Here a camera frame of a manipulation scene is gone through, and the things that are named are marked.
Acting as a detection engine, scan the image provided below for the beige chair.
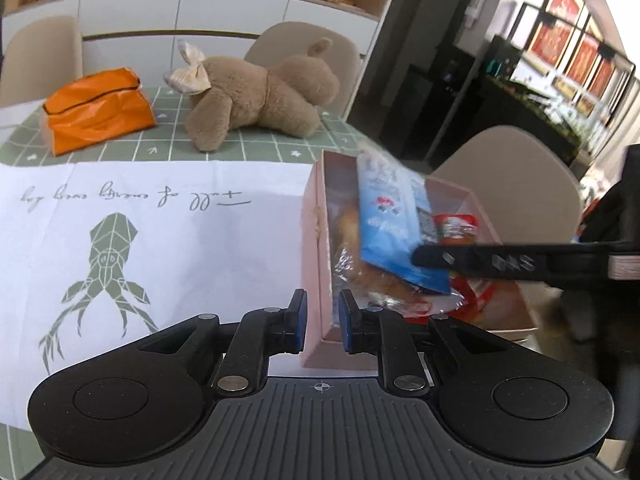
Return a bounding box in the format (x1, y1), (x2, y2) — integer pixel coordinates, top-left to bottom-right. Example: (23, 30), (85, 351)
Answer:
(0, 15), (85, 108)
(244, 21), (362, 121)
(430, 125), (583, 261)

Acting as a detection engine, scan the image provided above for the brown plush toy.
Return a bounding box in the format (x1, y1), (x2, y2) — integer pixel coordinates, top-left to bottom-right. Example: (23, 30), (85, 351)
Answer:
(162, 37), (341, 153)

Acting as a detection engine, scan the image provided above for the red framed wall art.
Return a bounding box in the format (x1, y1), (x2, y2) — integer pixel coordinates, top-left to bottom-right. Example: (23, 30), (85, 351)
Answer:
(530, 0), (618, 116)

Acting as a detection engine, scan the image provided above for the black fish tank stand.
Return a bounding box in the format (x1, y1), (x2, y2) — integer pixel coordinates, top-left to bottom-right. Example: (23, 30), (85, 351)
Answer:
(480, 2), (636, 166)

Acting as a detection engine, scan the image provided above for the pile of mixed snack packets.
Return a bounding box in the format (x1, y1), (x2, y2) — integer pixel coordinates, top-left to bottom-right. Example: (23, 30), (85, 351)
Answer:
(327, 195), (506, 323)

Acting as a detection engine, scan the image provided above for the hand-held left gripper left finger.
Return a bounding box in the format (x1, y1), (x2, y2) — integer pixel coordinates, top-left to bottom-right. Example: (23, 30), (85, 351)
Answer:
(137, 288), (308, 400)

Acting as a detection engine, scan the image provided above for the pink cardboard box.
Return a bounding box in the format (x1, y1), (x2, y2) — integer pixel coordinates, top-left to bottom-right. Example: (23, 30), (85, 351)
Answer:
(300, 150), (538, 373)

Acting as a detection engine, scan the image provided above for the blue snack packet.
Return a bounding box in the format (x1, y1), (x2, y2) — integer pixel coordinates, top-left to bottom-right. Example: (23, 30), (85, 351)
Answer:
(356, 152), (453, 295)

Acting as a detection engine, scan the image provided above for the white sideboard cabinet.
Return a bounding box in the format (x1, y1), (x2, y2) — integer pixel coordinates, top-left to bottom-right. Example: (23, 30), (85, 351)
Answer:
(0, 0), (381, 106)

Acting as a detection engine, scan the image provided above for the orange bag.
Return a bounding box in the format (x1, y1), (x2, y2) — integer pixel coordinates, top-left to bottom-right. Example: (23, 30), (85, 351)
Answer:
(42, 67), (157, 157)

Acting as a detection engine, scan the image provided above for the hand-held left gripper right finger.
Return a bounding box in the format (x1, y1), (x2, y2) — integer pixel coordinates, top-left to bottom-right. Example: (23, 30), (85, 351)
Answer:
(339, 288), (501, 400)

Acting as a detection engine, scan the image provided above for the black water dispenser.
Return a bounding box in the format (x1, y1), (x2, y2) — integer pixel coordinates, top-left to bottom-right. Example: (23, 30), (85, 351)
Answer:
(435, 45), (483, 106)

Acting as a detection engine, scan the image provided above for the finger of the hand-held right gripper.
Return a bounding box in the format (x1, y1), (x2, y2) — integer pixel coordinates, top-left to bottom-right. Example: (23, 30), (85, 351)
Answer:
(410, 241), (618, 288)

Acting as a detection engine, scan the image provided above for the black bin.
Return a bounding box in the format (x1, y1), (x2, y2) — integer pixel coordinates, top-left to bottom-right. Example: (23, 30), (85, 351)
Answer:
(400, 62), (441, 158)

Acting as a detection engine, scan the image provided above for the large red snack packet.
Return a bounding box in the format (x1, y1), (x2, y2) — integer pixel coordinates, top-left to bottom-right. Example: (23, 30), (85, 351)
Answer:
(432, 212), (481, 247)

